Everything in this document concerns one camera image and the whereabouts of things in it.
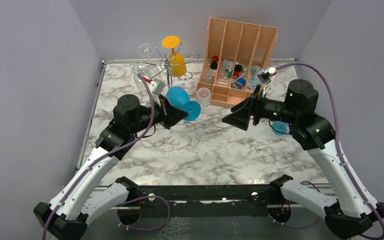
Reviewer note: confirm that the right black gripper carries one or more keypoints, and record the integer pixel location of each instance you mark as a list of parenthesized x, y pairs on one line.
[(241, 115)]

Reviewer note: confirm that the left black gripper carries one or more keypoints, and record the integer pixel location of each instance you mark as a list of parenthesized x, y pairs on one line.
[(170, 115)]

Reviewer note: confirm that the blue plastic goblet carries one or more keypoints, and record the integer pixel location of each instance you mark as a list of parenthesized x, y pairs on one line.
[(280, 128), (179, 98)]

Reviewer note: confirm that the short clear wine glass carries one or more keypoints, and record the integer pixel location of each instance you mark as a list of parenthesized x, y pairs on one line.
[(203, 97)]

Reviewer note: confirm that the orange plastic goblet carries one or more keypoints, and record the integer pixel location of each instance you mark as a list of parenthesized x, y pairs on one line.
[(176, 60)]

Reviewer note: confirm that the tall clear wine glass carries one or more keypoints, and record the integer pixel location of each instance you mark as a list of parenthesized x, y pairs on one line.
[(146, 50)]

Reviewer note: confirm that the ribbed clear glass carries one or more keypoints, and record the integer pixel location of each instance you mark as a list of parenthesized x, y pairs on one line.
[(141, 75)]

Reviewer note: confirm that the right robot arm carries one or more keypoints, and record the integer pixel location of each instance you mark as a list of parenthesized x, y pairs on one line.
[(352, 210)]

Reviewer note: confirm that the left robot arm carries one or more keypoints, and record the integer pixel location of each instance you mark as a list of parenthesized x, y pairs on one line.
[(68, 215)]

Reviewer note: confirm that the chrome wine glass rack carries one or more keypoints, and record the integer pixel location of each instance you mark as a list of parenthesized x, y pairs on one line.
[(163, 68)]

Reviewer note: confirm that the peach desk organizer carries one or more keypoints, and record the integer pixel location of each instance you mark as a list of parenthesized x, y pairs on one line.
[(234, 52)]

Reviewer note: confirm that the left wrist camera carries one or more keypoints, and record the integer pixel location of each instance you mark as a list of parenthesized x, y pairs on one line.
[(156, 86)]

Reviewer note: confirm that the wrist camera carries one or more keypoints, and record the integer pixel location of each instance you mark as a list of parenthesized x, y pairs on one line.
[(266, 76), (156, 86)]

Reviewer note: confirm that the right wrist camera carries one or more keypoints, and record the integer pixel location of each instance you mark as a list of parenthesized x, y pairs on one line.
[(266, 76)]

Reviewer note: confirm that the black base frame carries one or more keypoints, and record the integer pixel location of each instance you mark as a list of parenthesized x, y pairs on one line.
[(194, 201)]

